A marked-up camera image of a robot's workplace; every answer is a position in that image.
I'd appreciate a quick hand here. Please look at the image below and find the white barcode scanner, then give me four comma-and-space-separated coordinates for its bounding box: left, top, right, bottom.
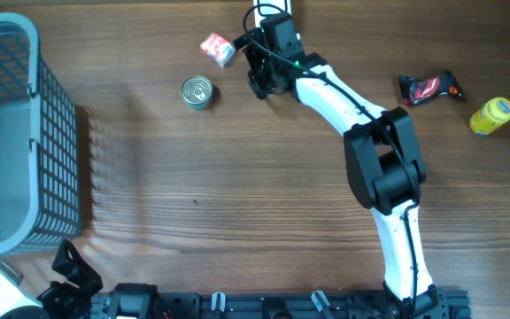
253, 0, 291, 18

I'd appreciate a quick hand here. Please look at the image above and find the yellow lidded small bottle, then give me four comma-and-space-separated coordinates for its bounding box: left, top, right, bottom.
469, 97, 510, 136

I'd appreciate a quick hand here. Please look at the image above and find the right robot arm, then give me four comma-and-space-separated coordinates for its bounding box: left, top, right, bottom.
234, 3, 447, 318

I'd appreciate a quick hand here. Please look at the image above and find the black red snack wrapper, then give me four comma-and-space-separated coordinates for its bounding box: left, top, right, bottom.
398, 70, 465, 106

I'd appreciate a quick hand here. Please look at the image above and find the red white small carton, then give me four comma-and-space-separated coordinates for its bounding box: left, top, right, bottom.
200, 33, 236, 67

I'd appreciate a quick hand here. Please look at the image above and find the green labelled round container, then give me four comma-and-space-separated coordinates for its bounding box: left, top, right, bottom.
181, 75, 213, 110

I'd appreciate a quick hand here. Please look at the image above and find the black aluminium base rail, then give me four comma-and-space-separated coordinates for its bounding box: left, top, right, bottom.
76, 290, 472, 319

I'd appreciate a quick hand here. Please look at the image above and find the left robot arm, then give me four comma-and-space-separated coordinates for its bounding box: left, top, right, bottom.
0, 239, 173, 319

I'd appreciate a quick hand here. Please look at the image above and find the right black camera cable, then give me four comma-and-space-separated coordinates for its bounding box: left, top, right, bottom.
241, 3, 421, 318

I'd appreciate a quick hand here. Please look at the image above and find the grey plastic mesh basket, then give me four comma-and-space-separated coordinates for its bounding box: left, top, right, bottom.
0, 12, 81, 255

